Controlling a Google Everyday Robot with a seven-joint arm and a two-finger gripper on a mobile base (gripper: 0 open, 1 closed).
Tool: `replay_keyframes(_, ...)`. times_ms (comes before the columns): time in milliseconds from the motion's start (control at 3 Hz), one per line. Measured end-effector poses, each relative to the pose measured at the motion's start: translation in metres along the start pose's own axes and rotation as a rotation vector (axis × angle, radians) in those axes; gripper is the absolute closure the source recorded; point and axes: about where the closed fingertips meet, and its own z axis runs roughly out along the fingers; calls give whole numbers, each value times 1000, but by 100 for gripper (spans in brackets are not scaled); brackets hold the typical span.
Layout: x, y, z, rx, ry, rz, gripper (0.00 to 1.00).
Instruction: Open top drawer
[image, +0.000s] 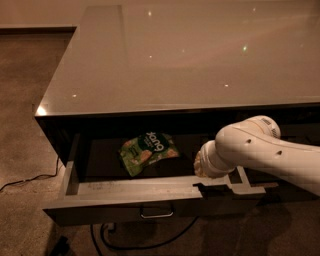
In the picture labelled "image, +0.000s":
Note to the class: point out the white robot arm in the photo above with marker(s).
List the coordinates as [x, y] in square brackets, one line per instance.
[256, 143]

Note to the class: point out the green snack bag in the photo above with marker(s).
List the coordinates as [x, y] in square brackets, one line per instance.
[146, 149]

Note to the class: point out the grey cabinet with glossy top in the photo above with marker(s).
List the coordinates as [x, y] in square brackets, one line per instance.
[185, 68]

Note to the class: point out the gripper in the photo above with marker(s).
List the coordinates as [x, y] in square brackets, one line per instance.
[205, 163]

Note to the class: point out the black object on floor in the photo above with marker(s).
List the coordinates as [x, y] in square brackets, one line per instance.
[61, 248]

